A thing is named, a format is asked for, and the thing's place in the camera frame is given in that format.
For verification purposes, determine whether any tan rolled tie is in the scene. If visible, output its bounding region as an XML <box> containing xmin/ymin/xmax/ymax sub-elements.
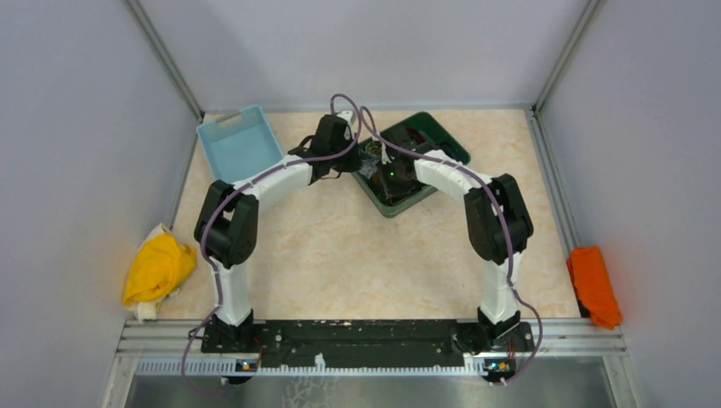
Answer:
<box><xmin>363</xmin><ymin>140</ymin><xmax>383</xmax><ymax>158</ymax></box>

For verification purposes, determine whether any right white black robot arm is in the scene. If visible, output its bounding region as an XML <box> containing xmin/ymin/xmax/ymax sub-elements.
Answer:
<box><xmin>375</xmin><ymin>129</ymin><xmax>534</xmax><ymax>350</ymax></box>

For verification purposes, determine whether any grey rolled tie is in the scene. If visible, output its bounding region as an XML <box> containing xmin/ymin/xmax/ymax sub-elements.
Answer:
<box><xmin>358</xmin><ymin>158</ymin><xmax>380</xmax><ymax>180</ymax></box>

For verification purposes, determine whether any orange cloth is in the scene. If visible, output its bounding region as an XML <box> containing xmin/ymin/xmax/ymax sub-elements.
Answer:
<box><xmin>566</xmin><ymin>246</ymin><xmax>622</xmax><ymax>330</ymax></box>

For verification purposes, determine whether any light blue plastic basket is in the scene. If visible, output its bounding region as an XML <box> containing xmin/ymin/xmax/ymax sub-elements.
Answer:
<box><xmin>196</xmin><ymin>105</ymin><xmax>285</xmax><ymax>183</ymax></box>

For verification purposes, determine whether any white cloth under yellow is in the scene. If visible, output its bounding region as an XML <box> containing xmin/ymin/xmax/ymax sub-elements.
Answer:
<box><xmin>128</xmin><ymin>224</ymin><xmax>170</xmax><ymax>322</ymax></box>

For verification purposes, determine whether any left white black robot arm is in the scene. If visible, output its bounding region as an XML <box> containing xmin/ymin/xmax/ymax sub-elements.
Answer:
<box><xmin>195</xmin><ymin>110</ymin><xmax>361</xmax><ymax>352</ymax></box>

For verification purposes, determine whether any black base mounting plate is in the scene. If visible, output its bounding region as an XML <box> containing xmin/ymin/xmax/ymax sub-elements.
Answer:
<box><xmin>201</xmin><ymin>318</ymin><xmax>535</xmax><ymax>369</ymax></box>

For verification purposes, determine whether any grey slotted cable duct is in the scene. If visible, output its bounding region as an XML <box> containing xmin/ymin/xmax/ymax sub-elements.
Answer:
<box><xmin>135</xmin><ymin>357</ymin><xmax>487</xmax><ymax>377</ymax></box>

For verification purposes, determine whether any green compartment organizer box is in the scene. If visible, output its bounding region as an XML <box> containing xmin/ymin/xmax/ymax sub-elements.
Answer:
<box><xmin>353</xmin><ymin>111</ymin><xmax>471</xmax><ymax>218</ymax></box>

